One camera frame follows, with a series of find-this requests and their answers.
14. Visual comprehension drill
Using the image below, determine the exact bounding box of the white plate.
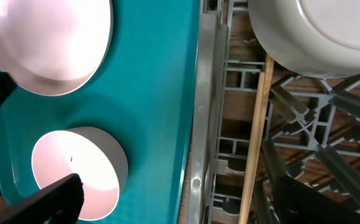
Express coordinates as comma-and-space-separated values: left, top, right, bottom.
0, 0, 114, 96

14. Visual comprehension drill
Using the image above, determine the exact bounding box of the wooden chopstick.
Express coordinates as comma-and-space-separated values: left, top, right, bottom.
238, 72, 265, 224
238, 54, 274, 224

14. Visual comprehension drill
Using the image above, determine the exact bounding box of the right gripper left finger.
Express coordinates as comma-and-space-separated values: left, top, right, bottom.
0, 173, 85, 224

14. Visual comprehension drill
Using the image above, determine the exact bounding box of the teal plastic tray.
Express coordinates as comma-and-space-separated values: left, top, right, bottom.
0, 0, 200, 223

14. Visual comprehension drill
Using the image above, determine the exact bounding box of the grey dishwasher rack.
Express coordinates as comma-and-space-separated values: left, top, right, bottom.
187, 1, 360, 223

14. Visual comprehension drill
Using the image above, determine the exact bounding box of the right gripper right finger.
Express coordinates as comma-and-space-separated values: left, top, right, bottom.
273, 175, 360, 224

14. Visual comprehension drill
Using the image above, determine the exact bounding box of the pink bowl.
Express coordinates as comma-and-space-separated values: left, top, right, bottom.
31, 126, 129, 221

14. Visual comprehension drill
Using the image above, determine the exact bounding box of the white small bowl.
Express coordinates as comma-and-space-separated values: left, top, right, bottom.
248, 0, 360, 78

